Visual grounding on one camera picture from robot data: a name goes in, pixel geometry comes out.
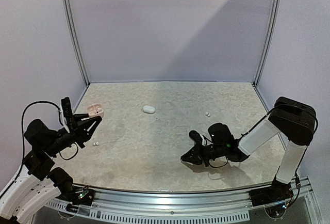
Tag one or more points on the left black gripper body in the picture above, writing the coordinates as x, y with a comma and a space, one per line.
75, 133

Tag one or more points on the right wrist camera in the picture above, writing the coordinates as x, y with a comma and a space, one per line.
198, 138

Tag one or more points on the pinkish white round case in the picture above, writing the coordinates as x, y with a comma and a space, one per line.
95, 110

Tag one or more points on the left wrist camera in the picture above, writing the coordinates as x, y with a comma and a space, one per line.
65, 113

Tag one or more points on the right aluminium corner post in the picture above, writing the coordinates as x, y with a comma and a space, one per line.
266, 46

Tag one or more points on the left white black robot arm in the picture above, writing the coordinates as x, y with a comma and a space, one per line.
38, 181

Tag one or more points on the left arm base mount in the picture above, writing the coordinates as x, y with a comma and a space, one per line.
83, 195

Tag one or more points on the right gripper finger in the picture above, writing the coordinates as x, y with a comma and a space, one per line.
193, 153
195, 160

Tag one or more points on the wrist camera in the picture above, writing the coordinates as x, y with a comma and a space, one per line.
198, 138
65, 113

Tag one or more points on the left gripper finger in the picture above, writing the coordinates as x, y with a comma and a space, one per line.
88, 127
80, 119

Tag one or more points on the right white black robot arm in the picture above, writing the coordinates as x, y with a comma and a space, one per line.
295, 120

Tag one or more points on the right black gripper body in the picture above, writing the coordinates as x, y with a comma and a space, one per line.
200, 155

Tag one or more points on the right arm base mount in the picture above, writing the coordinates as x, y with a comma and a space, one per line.
277, 191

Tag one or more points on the white oval charging case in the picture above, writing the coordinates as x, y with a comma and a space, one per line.
148, 109

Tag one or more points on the aluminium corner post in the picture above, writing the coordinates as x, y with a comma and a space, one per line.
75, 43
266, 46

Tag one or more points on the aluminium front rail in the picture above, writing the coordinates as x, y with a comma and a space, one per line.
224, 206

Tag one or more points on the left aluminium corner post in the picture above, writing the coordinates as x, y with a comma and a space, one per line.
75, 43

